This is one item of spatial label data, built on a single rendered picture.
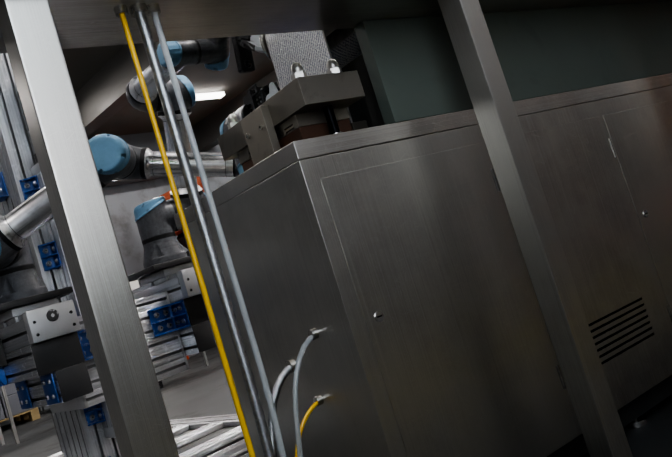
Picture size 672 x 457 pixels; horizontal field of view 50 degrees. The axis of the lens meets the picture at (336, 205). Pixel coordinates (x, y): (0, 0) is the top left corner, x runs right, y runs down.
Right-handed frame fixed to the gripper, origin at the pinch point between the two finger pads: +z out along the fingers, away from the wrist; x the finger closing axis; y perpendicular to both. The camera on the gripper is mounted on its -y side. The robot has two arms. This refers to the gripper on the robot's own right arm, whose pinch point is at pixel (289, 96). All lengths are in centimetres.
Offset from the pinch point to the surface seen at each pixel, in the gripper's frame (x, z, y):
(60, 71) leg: -72, 52, -7
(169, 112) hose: -55, 46, -14
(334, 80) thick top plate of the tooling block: -10.8, 33.0, -7.7
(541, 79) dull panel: 55, 33, -15
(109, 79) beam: 177, -561, 211
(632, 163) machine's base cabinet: 82, 34, -43
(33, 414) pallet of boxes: 50, -724, -103
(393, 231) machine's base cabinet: -9, 34, -42
